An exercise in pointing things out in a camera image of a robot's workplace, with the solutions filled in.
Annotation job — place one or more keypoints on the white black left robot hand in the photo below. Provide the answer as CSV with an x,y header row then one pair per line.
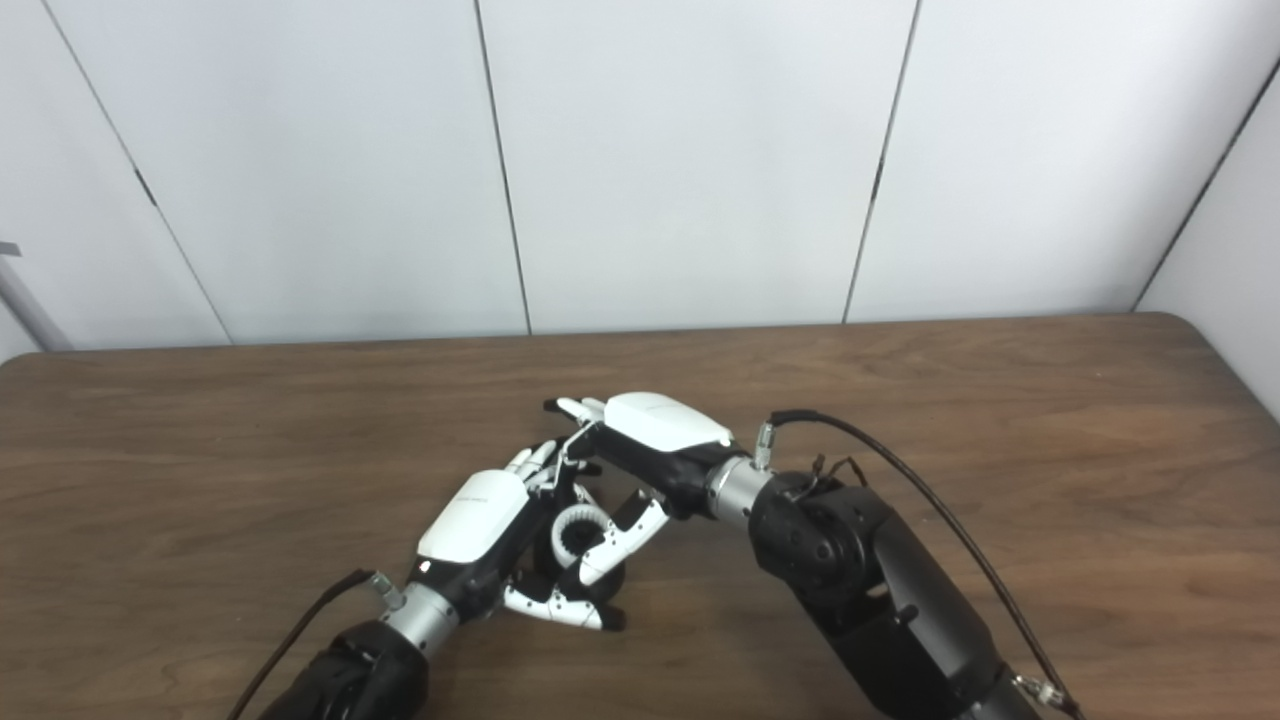
x,y
470,520

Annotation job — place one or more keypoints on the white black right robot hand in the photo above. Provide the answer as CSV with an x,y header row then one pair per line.
x,y
665,425

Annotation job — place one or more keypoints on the round black part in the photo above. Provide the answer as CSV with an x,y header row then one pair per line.
x,y
545,575

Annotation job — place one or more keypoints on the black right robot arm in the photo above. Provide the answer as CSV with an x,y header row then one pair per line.
x,y
880,600

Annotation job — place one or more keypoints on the grey metal pole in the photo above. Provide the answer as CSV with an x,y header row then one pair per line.
x,y
30,310

